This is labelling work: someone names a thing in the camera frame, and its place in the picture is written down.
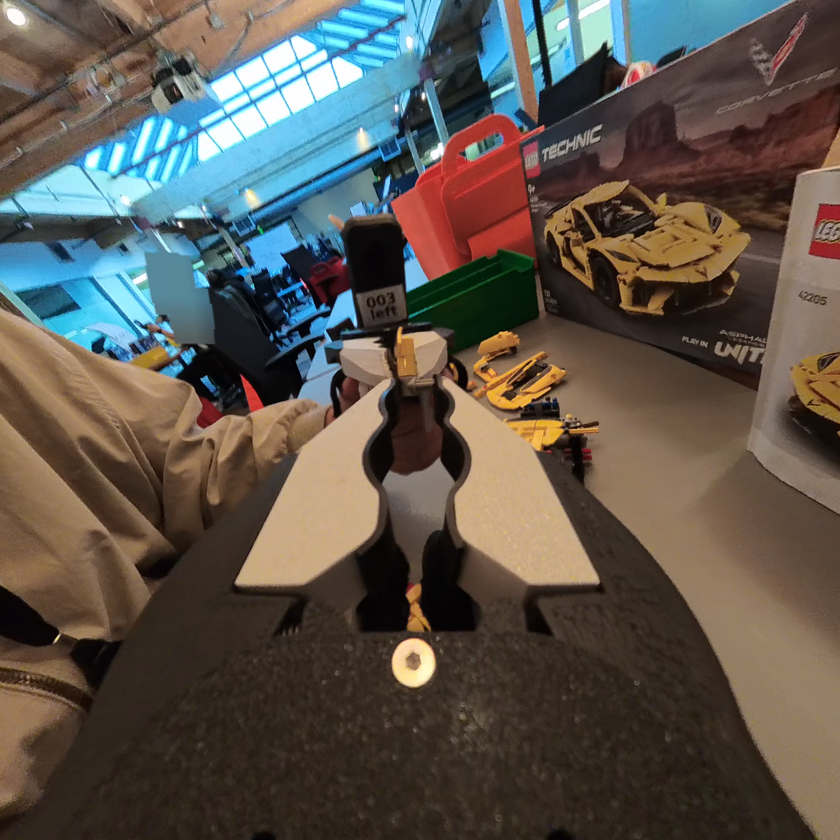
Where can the person's left forearm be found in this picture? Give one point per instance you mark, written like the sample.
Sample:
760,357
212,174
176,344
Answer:
262,433

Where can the instruction booklet with yellow car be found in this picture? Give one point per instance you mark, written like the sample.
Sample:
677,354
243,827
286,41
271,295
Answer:
800,367

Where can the skylight windows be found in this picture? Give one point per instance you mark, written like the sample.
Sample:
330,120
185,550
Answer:
262,98

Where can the white ceiling projector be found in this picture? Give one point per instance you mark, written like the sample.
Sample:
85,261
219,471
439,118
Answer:
178,82

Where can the grey desk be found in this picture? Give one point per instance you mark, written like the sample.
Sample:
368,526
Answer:
689,525

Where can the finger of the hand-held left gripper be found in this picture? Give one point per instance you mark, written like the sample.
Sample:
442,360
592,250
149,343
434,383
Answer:
367,358
430,354

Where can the yellow brick beam assembly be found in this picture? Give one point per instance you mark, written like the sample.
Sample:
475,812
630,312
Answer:
407,367

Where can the yellow black brick subassembly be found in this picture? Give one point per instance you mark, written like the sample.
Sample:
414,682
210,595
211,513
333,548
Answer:
551,430

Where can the large yellow car panel part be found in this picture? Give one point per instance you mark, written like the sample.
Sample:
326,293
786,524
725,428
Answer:
525,384

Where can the person's left hand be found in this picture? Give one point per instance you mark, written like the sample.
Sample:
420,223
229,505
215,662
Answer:
417,439

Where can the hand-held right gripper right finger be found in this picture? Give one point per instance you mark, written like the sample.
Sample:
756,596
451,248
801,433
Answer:
525,518

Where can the dark toy car box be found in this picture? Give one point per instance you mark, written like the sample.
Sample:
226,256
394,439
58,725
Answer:
689,164

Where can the small yellow car panel part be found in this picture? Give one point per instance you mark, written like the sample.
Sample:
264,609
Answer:
497,344

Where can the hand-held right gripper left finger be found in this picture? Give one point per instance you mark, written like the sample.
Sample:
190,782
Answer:
308,518

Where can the dark green plastic tray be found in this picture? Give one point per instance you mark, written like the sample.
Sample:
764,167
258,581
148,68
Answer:
472,295

